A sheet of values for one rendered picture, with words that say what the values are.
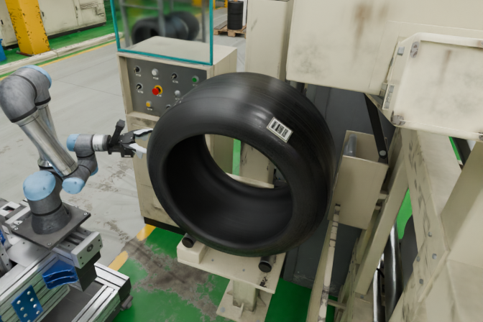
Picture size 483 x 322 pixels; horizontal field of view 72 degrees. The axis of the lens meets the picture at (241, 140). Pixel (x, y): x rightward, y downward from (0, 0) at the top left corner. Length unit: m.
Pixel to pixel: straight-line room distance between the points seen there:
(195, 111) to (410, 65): 0.61
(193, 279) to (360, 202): 1.29
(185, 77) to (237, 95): 0.97
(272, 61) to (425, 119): 0.82
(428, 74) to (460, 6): 0.11
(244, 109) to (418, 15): 0.49
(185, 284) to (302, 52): 1.90
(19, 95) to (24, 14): 5.13
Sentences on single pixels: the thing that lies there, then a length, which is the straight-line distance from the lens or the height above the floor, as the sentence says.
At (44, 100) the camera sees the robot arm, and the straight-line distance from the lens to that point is 1.49.
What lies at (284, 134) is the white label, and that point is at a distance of 0.81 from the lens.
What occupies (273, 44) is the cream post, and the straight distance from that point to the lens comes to 1.13.
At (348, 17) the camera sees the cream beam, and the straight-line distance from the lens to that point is 0.46.
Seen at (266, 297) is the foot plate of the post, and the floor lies 0.01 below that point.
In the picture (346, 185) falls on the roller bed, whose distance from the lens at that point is 1.24.
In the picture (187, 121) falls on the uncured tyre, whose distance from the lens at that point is 0.88.
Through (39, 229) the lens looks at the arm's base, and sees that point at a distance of 1.65.
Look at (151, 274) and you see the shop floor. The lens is 2.29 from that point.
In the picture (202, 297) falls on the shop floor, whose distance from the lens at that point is 2.16.
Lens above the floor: 1.81
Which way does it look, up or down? 31 degrees down
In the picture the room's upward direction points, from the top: 3 degrees clockwise
